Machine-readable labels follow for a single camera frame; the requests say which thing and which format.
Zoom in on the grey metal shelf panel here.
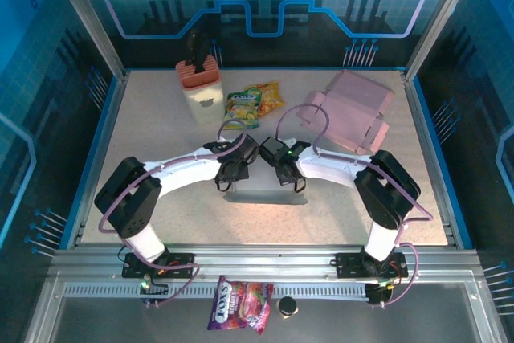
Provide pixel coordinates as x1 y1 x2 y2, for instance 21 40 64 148
23 272 509 343

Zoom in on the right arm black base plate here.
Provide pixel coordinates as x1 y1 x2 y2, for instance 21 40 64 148
335 252 409 280

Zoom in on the purple berries candy bag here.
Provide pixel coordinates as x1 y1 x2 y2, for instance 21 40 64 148
206 275 275 336

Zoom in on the black connector module with led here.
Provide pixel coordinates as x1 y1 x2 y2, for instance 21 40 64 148
364 280 397 308
138 276 169 308

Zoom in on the slotted grey cable duct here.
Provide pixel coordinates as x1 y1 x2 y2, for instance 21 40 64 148
63 283 370 300

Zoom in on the aluminium frame beam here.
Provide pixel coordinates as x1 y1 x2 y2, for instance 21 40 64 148
47 243 483 280

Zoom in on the aluminium frame post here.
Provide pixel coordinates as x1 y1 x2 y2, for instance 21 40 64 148
43 0 128 81
404 0 483 81

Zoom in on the cream knife block pink insert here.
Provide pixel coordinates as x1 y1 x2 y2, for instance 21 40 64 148
175 55 226 125

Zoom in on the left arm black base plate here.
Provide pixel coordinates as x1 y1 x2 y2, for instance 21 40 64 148
121 252 196 280

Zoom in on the pink paper box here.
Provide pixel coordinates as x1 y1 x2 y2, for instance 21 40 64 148
296 69 397 156

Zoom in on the small black round cap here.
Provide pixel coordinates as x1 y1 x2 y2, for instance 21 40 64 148
277 296 299 320

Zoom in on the black handled knife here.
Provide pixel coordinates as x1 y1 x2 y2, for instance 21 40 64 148
185 31 201 67
194 35 212 75

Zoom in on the aluminium table side rail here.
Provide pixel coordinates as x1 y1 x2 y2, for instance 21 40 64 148
66 73 129 250
402 73 459 247

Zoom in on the green candy bag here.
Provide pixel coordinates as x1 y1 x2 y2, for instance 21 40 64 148
222 89 263 131

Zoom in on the grey paper box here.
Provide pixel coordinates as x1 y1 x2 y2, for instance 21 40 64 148
223 179 311 206

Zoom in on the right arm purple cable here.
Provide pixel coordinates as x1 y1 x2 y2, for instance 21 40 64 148
275 103 434 308

